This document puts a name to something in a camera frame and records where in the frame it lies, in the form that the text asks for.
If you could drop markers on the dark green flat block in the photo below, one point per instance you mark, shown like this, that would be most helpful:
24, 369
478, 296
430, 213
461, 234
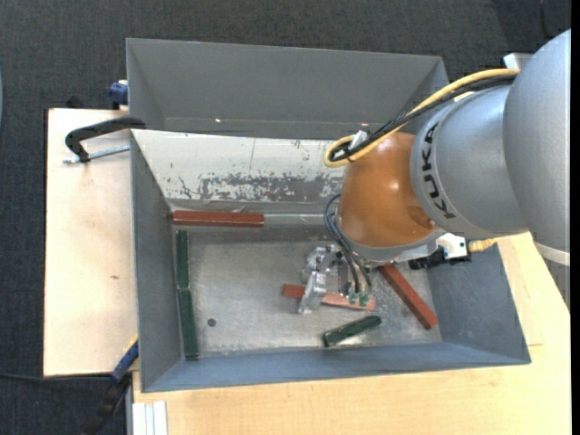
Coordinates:
188, 324
351, 331
182, 258

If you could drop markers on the grey metal bin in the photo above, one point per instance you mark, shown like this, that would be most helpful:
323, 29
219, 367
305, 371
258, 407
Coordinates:
254, 84

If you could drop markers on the pale wood board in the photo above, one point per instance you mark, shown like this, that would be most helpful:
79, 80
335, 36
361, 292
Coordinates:
86, 252

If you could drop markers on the red-brown flat block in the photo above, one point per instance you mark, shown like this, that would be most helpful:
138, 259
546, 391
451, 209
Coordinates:
344, 300
410, 297
217, 218

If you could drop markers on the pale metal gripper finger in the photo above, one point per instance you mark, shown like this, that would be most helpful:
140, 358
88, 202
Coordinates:
310, 263
313, 292

